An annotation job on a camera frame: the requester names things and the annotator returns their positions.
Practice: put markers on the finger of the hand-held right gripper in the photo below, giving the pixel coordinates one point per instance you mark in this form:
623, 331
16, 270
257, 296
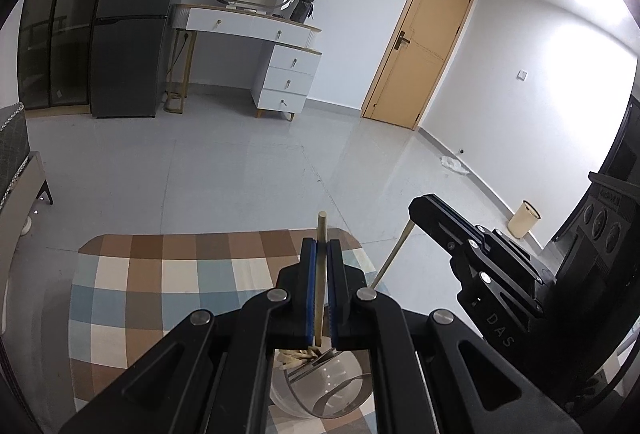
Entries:
480, 229
450, 239

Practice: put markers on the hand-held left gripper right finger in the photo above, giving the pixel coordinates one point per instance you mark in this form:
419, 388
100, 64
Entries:
334, 299

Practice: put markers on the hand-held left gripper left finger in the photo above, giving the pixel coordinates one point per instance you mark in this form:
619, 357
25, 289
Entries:
311, 294

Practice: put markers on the wooden chopstick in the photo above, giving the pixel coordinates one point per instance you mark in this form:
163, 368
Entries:
392, 254
321, 234

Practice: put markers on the bunch of wooden chopsticks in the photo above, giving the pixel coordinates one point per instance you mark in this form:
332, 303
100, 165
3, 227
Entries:
297, 355

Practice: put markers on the grey utensil holder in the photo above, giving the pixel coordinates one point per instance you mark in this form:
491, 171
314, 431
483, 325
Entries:
320, 389

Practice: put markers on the cream trash bin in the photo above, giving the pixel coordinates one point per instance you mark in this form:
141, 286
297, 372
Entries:
522, 221

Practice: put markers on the white plastic bag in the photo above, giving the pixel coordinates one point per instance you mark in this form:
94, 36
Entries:
454, 164

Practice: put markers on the checkered tablecloth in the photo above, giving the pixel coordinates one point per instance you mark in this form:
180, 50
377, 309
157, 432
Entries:
150, 314

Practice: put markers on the yellow wooden door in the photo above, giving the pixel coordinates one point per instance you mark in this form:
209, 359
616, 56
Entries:
420, 43

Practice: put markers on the white vanity desk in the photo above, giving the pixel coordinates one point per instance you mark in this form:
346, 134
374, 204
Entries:
285, 73

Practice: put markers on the dark grey refrigerator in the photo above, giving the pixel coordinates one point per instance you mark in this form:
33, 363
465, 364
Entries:
135, 38

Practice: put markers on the dark glass cabinet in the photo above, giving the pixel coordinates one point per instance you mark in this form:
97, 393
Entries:
55, 38

